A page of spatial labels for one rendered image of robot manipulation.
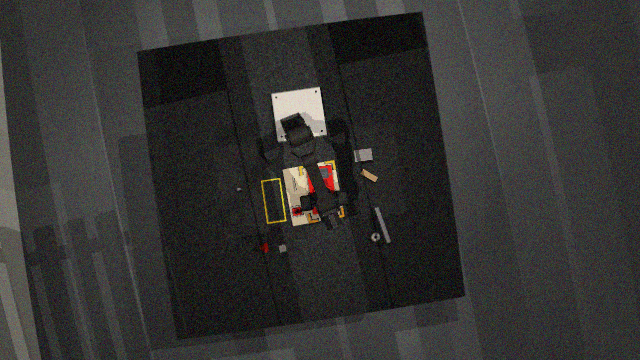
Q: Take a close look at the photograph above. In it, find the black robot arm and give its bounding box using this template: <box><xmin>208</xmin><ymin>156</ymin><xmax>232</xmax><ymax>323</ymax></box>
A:
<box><xmin>280</xmin><ymin>112</ymin><xmax>343</xmax><ymax>231</ymax></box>

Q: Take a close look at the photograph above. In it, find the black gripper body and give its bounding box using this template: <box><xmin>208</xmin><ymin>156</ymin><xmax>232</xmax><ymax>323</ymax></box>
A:
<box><xmin>300</xmin><ymin>190</ymin><xmax>348</xmax><ymax>212</ymax></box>

